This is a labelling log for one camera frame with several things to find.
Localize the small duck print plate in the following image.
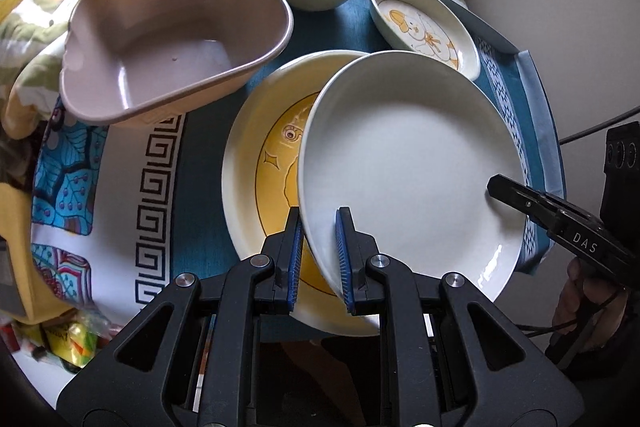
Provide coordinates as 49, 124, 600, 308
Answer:
368, 0, 482, 81

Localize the clear plastic wrapper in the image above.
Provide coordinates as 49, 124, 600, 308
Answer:
75, 307, 123, 348

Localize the plain white plate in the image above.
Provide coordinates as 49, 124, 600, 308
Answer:
297, 51, 530, 305

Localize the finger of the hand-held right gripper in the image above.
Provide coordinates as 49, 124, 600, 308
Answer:
487, 174, 604, 241

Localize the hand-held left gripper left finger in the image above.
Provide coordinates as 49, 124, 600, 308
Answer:
56, 207, 306, 427

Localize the blue patterned tablecloth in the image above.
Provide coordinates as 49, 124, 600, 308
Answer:
30, 0, 556, 343

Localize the cream plate with yellow centre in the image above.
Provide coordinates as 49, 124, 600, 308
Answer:
221, 50, 381, 338

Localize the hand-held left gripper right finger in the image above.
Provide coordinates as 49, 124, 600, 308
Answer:
335, 207, 586, 427

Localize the person's right hand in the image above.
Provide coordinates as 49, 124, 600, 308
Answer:
552, 257, 628, 348

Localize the black cable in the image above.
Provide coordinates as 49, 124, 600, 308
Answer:
559, 107, 640, 146

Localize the yellow green snack packet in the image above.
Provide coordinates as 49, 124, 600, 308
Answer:
41, 321, 103, 369

